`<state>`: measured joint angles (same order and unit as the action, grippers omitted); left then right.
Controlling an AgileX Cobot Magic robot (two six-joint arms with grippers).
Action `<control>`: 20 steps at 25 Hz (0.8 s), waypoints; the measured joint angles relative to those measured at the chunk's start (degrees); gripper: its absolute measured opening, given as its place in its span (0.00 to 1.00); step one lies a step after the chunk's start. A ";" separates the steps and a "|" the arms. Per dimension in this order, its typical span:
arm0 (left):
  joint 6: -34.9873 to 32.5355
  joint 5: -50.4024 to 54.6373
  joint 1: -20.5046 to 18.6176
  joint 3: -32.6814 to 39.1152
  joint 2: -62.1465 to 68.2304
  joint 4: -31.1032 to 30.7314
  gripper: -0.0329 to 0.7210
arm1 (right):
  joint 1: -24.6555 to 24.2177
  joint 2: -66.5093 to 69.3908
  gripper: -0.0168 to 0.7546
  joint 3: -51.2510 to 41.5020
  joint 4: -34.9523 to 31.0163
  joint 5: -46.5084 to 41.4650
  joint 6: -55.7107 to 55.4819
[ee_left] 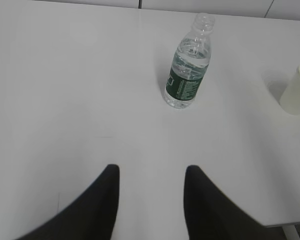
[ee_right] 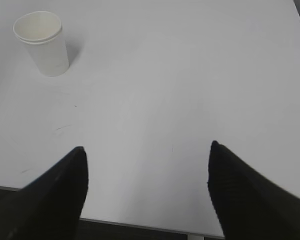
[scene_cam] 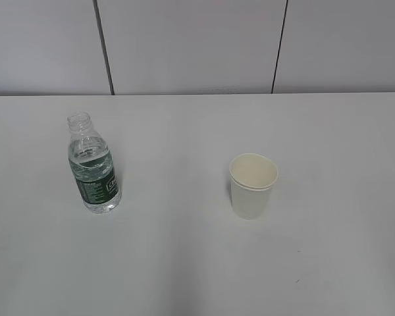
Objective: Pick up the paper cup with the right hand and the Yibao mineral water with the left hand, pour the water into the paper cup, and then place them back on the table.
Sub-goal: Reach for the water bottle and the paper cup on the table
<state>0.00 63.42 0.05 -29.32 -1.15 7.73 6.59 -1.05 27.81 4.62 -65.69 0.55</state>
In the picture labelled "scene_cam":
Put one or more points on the clear green-label water bottle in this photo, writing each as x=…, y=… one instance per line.
x=92, y=165

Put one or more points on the white paper cup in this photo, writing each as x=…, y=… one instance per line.
x=252, y=177

